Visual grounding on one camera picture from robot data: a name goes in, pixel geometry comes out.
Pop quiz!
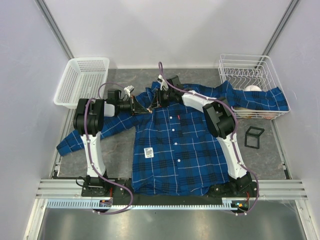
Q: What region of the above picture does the white wire dish rack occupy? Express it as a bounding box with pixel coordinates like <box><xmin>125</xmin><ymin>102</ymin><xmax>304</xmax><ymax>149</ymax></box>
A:
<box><xmin>218</xmin><ymin>53</ymin><xmax>290</xmax><ymax>120</ymax></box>

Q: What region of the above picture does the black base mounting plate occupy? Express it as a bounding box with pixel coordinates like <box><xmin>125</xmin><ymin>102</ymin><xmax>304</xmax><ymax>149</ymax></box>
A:
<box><xmin>75</xmin><ymin>175</ymin><xmax>258</xmax><ymax>198</ymax></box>

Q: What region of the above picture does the beige ceramic bowl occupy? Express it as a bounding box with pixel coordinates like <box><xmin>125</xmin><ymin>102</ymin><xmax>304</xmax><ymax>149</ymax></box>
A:
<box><xmin>233</xmin><ymin>107</ymin><xmax>253</xmax><ymax>119</ymax></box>

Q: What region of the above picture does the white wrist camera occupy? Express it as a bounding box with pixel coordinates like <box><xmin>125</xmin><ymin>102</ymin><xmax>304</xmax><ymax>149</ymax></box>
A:
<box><xmin>157</xmin><ymin>74</ymin><xmax>168</xmax><ymax>91</ymax></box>
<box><xmin>124</xmin><ymin>85</ymin><xmax>135</xmax><ymax>97</ymax></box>

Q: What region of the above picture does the pink patterned bowl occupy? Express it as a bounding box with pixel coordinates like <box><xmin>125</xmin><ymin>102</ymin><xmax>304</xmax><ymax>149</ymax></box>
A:
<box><xmin>259</xmin><ymin>112</ymin><xmax>279</xmax><ymax>120</ymax></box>

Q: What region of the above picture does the white slotted cable duct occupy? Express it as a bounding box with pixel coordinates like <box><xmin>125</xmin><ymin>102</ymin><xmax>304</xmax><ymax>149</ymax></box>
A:
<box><xmin>46</xmin><ymin>198</ymin><xmax>249</xmax><ymax>211</ymax></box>

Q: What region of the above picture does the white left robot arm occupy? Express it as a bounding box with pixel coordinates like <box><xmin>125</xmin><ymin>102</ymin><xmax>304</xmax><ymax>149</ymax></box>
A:
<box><xmin>73</xmin><ymin>86</ymin><xmax>152</xmax><ymax>197</ymax></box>

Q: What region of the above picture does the white perforated plastic basket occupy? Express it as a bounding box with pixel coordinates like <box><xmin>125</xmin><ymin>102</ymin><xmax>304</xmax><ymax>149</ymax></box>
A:
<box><xmin>53</xmin><ymin>57</ymin><xmax>110</xmax><ymax>109</ymax></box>

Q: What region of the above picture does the blue plaid shirt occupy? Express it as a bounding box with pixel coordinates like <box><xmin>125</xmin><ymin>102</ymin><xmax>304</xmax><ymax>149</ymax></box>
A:
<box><xmin>56</xmin><ymin>81</ymin><xmax>289</xmax><ymax>196</ymax></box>

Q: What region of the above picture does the black brooch display box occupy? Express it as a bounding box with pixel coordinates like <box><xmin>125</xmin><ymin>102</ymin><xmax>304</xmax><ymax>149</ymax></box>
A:
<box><xmin>244</xmin><ymin>126</ymin><xmax>265</xmax><ymax>150</ymax></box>

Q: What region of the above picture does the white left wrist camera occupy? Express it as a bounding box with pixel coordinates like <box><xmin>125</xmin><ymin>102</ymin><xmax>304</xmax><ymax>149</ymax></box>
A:
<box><xmin>124</xmin><ymin>85</ymin><xmax>135</xmax><ymax>97</ymax></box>

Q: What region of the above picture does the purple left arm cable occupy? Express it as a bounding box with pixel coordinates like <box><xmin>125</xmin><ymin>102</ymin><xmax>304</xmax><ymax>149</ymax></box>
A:
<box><xmin>83</xmin><ymin>82</ymin><xmax>135</xmax><ymax>216</ymax></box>

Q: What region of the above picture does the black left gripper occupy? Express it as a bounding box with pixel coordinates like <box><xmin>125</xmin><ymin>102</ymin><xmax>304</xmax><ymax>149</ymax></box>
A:
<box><xmin>117</xmin><ymin>95</ymin><xmax>150</xmax><ymax>117</ymax></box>

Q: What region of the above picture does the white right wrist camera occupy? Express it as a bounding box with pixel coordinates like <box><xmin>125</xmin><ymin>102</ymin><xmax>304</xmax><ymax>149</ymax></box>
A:
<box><xmin>157</xmin><ymin>74</ymin><xmax>168</xmax><ymax>91</ymax></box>

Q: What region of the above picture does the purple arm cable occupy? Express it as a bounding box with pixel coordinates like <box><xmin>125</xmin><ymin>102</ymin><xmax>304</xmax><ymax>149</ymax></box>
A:
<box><xmin>83</xmin><ymin>82</ymin><xmax>135</xmax><ymax>216</ymax></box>
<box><xmin>157</xmin><ymin>61</ymin><xmax>260</xmax><ymax>216</ymax></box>

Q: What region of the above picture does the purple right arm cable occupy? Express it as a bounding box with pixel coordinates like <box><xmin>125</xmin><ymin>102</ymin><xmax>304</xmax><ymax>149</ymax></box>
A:
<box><xmin>157</xmin><ymin>61</ymin><xmax>260</xmax><ymax>216</ymax></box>

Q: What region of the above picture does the white ceramic bowl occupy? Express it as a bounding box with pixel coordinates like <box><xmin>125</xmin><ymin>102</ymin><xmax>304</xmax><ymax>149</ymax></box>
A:
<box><xmin>243</xmin><ymin>85</ymin><xmax>262</xmax><ymax>92</ymax></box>

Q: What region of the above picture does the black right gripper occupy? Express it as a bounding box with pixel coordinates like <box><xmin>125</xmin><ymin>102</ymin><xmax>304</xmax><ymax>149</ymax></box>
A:
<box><xmin>149</xmin><ymin>88</ymin><xmax>174</xmax><ymax>110</ymax></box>

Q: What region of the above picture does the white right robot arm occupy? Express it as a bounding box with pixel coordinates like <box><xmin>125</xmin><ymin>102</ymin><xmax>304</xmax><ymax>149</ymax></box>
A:
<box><xmin>149</xmin><ymin>74</ymin><xmax>252</xmax><ymax>197</ymax></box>

